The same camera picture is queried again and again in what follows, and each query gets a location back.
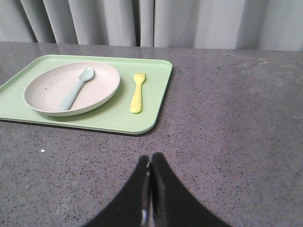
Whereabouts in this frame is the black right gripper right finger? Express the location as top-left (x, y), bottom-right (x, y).
top-left (151, 152), bottom-right (229, 227)

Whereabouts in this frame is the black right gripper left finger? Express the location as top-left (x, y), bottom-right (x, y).
top-left (85, 156), bottom-right (150, 227)

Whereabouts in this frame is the white round plate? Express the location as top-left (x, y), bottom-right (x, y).
top-left (24, 61), bottom-right (120, 116)

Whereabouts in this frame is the light green plastic tray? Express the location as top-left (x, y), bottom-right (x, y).
top-left (0, 55), bottom-right (172, 134)

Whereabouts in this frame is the light blue plastic spoon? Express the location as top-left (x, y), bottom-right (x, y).
top-left (58, 67), bottom-right (95, 111)

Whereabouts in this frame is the grey pleated curtain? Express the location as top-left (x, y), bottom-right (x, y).
top-left (0, 0), bottom-right (303, 51)

